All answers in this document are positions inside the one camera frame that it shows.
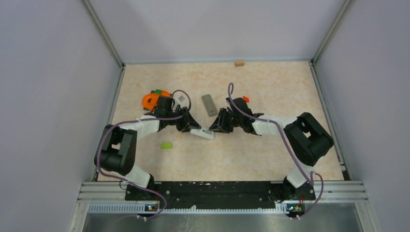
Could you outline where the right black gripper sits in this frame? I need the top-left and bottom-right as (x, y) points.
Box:
(209, 108), (243, 134)

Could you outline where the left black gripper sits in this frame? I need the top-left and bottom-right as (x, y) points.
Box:
(166, 106), (201, 132)

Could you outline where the white remote control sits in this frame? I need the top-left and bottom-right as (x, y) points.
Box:
(190, 128), (215, 140)
(201, 94), (218, 116)

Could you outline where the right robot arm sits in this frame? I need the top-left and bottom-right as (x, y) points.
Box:
(209, 98), (334, 199)

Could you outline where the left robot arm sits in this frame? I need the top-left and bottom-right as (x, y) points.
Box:
(94, 96), (202, 200)

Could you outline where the red block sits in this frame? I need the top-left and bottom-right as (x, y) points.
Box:
(242, 96), (250, 103)

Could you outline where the green block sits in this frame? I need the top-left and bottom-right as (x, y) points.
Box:
(160, 142), (173, 149)

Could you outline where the orange tape roll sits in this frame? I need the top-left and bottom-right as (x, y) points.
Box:
(142, 90), (171, 111)

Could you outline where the tan wooden block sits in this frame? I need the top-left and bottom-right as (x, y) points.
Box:
(234, 60), (245, 67)

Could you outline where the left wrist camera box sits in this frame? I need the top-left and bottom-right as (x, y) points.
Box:
(174, 95), (185, 105)

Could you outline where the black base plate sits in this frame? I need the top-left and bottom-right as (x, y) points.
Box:
(125, 181), (316, 209)

